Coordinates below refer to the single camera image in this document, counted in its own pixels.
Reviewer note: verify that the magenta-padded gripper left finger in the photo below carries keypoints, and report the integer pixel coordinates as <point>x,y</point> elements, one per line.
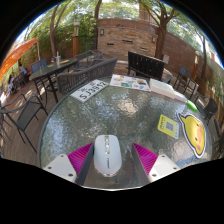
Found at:
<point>60,166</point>

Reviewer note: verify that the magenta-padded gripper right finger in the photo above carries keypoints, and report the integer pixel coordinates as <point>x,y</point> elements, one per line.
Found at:
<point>165,166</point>

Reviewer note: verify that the white computer mouse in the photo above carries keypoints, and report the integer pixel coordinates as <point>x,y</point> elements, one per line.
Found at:
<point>107,155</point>

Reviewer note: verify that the yellow duck-shaped mouse pad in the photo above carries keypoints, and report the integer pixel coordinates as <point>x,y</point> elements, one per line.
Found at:
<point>194,133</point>

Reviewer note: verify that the yellow code card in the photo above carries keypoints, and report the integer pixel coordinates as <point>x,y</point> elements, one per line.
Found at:
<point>168,126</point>

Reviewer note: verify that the black metal mesh chair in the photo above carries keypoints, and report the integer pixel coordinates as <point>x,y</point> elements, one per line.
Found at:
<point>28,111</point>

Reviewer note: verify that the white number plate sign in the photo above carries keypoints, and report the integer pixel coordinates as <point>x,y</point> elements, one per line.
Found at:
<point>89,90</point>

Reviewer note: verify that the colourful printed sheet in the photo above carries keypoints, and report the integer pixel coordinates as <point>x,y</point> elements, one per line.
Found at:
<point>130,82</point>

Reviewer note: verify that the blue-backed metal chair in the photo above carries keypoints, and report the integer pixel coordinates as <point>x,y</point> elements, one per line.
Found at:
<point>38,65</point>
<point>184,72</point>

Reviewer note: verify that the dark glass-top table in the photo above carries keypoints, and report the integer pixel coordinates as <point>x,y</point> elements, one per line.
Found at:
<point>50,69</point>

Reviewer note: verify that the black slatted chair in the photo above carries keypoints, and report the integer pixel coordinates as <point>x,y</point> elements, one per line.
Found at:
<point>145,65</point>

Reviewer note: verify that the person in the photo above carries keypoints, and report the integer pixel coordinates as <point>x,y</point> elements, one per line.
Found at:
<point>22,70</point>

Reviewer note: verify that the clear drink cup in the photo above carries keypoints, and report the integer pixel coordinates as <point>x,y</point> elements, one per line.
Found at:
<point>57,60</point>

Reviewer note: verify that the orange parasol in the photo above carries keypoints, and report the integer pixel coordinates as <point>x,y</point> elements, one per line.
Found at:
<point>16,53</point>

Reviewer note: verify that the large branching tree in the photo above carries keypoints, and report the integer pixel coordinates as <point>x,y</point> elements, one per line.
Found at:
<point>161,40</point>

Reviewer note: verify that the grey wall box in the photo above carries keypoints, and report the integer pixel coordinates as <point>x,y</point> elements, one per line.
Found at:
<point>166,59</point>

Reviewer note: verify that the wooden lamp post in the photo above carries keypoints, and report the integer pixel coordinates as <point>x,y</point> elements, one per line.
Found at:
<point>76,40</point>
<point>196,63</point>

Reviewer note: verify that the black wall lamp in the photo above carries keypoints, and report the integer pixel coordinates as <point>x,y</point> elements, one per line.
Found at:
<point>154,39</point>
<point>101,32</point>

